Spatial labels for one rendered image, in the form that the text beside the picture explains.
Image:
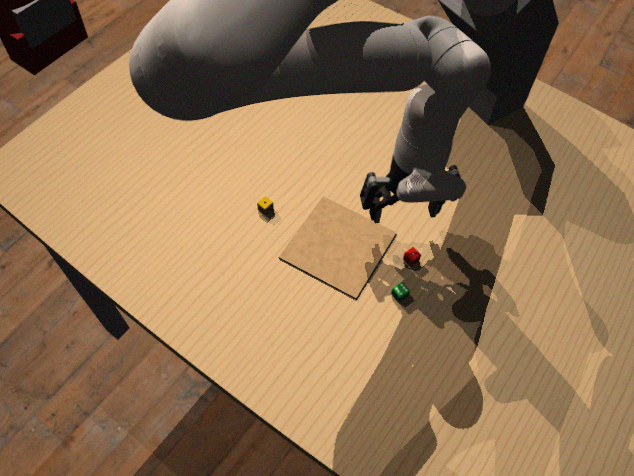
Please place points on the red die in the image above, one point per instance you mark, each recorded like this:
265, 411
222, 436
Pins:
412, 256

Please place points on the green die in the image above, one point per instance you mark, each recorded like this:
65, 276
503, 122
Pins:
400, 292

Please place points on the tan square mat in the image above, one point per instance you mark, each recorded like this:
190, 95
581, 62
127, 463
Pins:
338, 246

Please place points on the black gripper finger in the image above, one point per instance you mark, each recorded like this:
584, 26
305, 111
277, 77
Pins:
370, 193
435, 207

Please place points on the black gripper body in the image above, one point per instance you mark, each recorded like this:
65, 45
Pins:
396, 174

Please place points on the yellow die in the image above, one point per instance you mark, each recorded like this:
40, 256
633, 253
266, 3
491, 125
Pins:
265, 206

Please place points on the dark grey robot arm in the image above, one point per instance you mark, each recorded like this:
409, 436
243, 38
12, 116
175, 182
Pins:
198, 58

